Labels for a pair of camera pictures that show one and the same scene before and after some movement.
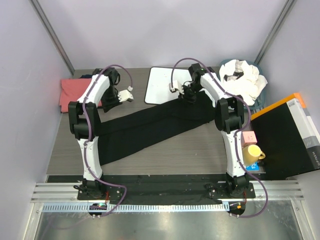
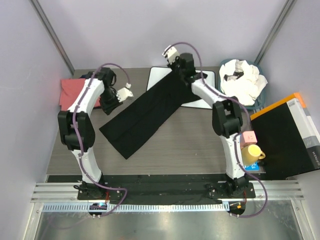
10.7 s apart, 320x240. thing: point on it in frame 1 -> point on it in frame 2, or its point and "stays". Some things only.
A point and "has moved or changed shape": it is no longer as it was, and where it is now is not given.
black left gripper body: x=110 y=100 stays
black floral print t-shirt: x=130 y=134 has moved or changed shape
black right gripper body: x=188 y=94 -> x=175 y=66
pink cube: x=248 y=138 stays
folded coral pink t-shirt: x=71 y=90 stays
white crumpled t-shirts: x=240 y=78 stays
